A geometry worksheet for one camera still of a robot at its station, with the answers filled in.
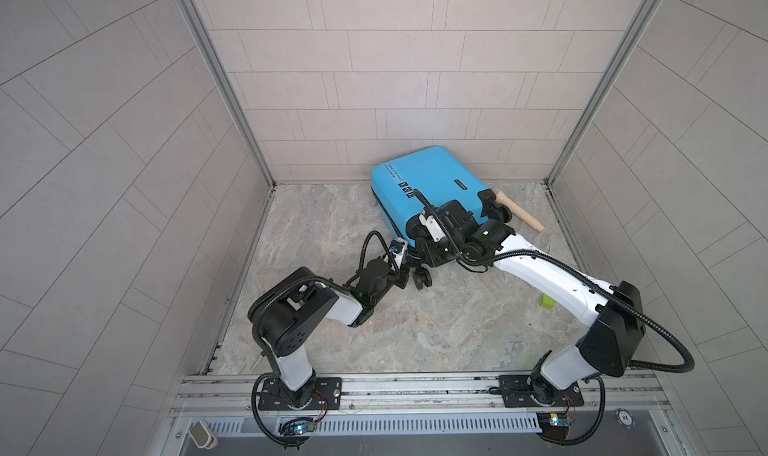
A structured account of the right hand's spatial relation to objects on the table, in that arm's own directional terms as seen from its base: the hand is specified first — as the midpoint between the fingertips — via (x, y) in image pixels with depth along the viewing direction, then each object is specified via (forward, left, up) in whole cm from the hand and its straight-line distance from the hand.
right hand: (422, 254), depth 78 cm
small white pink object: (-34, +51, -12) cm, 62 cm away
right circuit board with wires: (-37, -28, -18) cm, 49 cm away
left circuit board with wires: (-34, +31, -13) cm, 48 cm away
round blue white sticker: (-37, -44, -17) cm, 59 cm away
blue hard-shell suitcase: (+21, +2, +5) cm, 22 cm away
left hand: (+6, +1, -8) cm, 10 cm away
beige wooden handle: (+24, -37, -14) cm, 46 cm away
